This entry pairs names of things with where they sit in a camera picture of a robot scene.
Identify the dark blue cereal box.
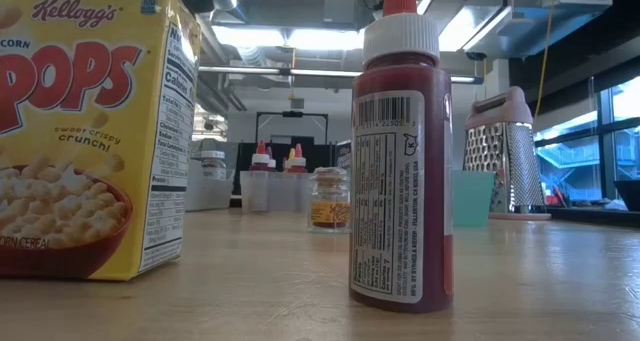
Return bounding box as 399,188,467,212
335,139,354,171

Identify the white-lid spice jar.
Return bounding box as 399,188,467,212
199,149,228,181

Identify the black computer monitor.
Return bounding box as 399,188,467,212
309,143,337,170
233,140,261,195

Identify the small brown spice jar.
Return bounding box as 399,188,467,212
307,166,352,234

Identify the clear plastic bin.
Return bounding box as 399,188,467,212
239,169,315,216

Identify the grey ceiling pipe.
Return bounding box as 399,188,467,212
197,64,485,86

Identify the frosted white plastic bin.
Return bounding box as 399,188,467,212
185,150,236,213

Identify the fluorescent ceiling light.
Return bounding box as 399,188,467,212
209,24,366,51

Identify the grey ceiling junction box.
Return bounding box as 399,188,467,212
322,0,374,25

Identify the teal plastic tray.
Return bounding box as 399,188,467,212
452,169,496,228

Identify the pink metal box grater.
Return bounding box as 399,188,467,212
462,85,552,221

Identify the yellow Corn Pops box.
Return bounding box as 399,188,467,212
0,0,203,282

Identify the black background gantry frame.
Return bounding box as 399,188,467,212
255,109,330,145

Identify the yellow hanging cord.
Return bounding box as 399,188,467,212
533,3,555,120

